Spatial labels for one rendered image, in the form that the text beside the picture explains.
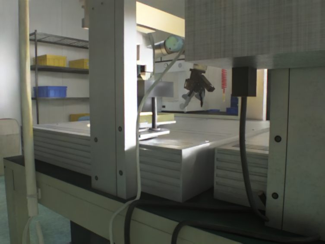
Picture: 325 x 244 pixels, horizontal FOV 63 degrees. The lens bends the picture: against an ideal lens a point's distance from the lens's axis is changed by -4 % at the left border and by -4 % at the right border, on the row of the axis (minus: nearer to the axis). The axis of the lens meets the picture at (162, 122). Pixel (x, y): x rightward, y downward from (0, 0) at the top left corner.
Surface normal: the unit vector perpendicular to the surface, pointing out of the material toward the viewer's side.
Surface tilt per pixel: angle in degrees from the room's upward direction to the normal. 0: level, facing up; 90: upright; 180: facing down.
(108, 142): 90
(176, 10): 90
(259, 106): 90
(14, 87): 90
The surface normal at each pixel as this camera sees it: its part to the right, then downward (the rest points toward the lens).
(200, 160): 0.77, 0.05
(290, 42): -0.63, 0.07
